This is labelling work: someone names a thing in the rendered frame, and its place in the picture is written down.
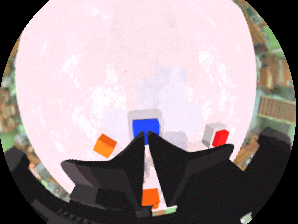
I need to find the blue button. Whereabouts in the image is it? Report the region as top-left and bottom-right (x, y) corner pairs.
(126, 109), (162, 145)

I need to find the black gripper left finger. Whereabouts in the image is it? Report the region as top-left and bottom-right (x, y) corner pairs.
(60, 131), (145, 212)

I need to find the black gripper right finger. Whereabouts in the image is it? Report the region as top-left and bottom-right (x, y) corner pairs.
(148, 129), (234, 208)

